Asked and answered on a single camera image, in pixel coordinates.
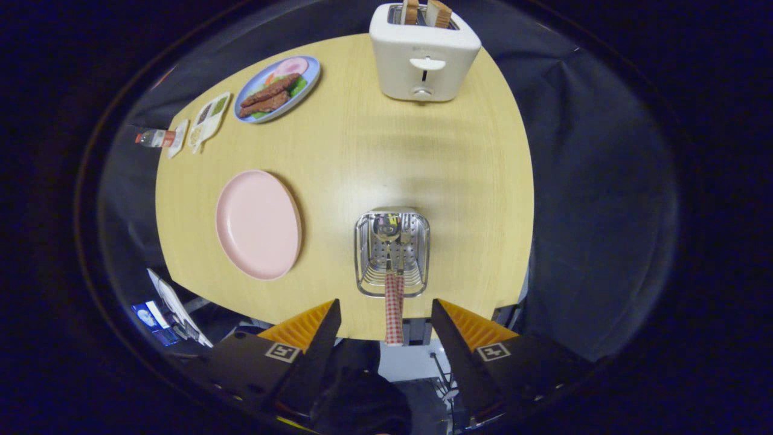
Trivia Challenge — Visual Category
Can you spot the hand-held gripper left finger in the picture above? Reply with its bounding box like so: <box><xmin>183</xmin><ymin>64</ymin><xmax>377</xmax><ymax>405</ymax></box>
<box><xmin>199</xmin><ymin>298</ymin><xmax>342</xmax><ymax>424</ymax></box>

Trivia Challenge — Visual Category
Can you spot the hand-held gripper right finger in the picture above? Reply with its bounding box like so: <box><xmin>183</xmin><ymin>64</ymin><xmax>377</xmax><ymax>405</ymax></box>
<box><xmin>431</xmin><ymin>298</ymin><xmax>595</xmax><ymax>427</ymax></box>

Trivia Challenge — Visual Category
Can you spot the fork with checkered handle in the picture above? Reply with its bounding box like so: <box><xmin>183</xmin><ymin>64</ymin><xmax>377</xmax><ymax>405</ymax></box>
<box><xmin>393</xmin><ymin>233</ymin><xmax>414</xmax><ymax>346</ymax></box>

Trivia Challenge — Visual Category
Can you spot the spoon with checkered handle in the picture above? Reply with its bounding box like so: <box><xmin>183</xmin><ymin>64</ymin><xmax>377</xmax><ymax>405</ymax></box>
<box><xmin>373</xmin><ymin>216</ymin><xmax>402</xmax><ymax>346</ymax></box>

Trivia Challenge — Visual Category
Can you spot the pink plate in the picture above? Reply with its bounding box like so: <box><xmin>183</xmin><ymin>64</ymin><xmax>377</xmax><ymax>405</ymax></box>
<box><xmin>215</xmin><ymin>170</ymin><xmax>303</xmax><ymax>282</ymax></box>

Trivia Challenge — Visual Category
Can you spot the white flat panel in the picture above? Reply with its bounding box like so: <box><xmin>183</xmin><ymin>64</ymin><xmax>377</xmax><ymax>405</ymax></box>
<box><xmin>147</xmin><ymin>268</ymin><xmax>213</xmax><ymax>348</ymax></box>

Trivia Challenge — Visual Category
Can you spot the blue lit screen device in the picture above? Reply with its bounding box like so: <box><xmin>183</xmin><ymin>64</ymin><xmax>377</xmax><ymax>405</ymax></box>
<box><xmin>132</xmin><ymin>301</ymin><xmax>181</xmax><ymax>347</ymax></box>

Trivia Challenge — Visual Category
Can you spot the black backdrop cloth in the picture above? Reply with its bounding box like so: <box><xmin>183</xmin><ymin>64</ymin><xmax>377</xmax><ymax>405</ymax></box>
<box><xmin>100</xmin><ymin>0</ymin><xmax>680</xmax><ymax>363</ymax></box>

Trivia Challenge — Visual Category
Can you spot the white square coaster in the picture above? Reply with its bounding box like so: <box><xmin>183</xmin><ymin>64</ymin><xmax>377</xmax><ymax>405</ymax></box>
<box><xmin>167</xmin><ymin>119</ymin><xmax>189</xmax><ymax>160</ymax></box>

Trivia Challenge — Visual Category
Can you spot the brown meat strip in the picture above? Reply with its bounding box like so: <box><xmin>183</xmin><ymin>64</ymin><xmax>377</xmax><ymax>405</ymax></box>
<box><xmin>238</xmin><ymin>91</ymin><xmax>290</xmax><ymax>118</ymax></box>
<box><xmin>240</xmin><ymin>73</ymin><xmax>301</xmax><ymax>108</ymax></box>

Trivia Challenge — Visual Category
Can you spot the white divided condiment tray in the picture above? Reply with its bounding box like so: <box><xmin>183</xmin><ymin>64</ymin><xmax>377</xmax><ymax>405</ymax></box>
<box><xmin>187</xmin><ymin>92</ymin><xmax>231</xmax><ymax>154</ymax></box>

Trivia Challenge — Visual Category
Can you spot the clear plastic water bottle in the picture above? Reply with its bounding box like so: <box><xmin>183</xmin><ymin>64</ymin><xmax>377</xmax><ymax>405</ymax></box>
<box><xmin>135</xmin><ymin>129</ymin><xmax>177</xmax><ymax>149</ymax></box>

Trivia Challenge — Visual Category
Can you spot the green lettuce leaf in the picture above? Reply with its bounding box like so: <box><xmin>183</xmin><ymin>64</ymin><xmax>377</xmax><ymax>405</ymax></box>
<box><xmin>248</xmin><ymin>76</ymin><xmax>309</xmax><ymax>120</ymax></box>

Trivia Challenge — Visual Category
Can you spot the blue plate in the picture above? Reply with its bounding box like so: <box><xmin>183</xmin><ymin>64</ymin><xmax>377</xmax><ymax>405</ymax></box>
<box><xmin>233</xmin><ymin>55</ymin><xmax>321</xmax><ymax>124</ymax></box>

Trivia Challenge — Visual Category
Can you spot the pink ham slice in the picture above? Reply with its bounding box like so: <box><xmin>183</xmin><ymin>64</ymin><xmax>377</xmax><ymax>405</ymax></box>
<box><xmin>273</xmin><ymin>57</ymin><xmax>309</xmax><ymax>77</ymax></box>

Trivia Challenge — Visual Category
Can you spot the white toaster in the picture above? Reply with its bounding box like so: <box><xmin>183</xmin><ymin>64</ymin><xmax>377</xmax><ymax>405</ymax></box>
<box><xmin>369</xmin><ymin>2</ymin><xmax>483</xmax><ymax>102</ymax></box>

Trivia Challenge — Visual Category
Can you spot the metal wire cutlery basket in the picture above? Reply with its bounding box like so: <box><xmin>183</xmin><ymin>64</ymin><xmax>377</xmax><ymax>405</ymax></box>
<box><xmin>354</xmin><ymin>207</ymin><xmax>431</xmax><ymax>298</ymax></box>

